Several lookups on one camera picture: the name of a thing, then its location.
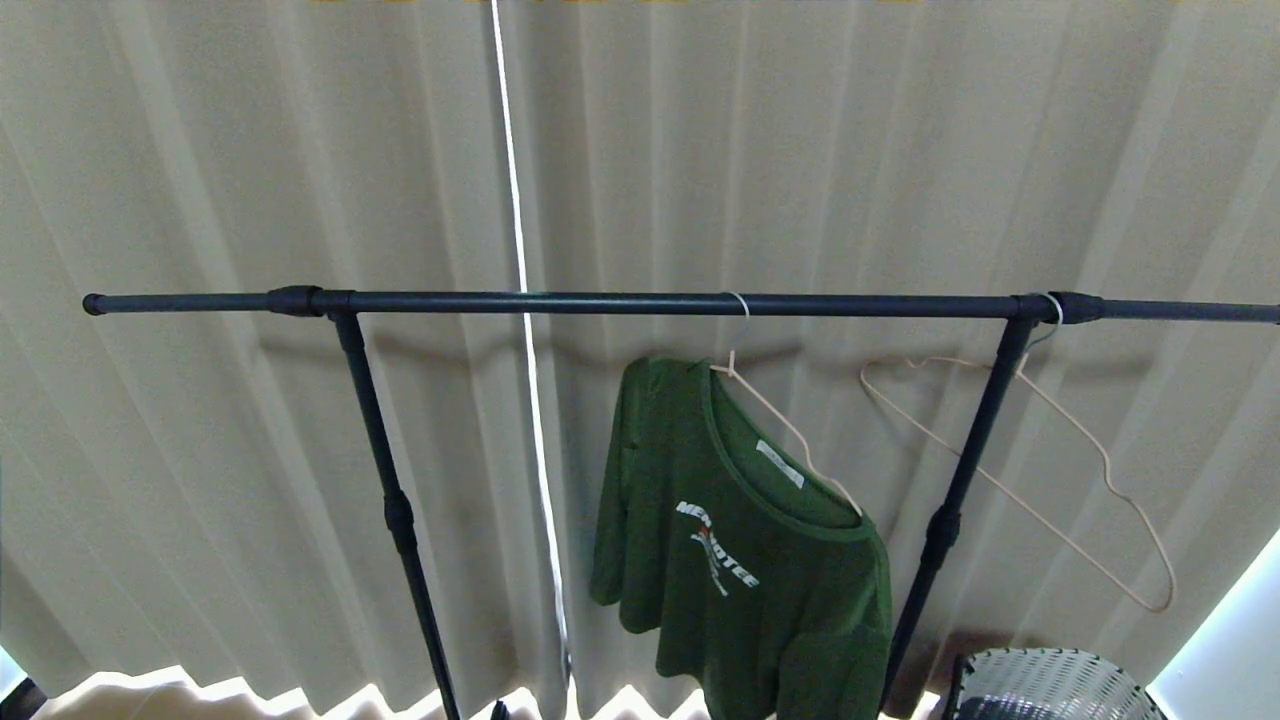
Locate green printed shirt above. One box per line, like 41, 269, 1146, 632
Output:
587, 356, 895, 720

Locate black clothes rack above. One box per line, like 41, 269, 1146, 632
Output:
82, 285, 1280, 720

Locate white laundry basket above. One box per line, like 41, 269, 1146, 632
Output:
940, 647, 1171, 720

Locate beige curtain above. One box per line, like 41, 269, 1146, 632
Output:
0, 0, 1280, 716

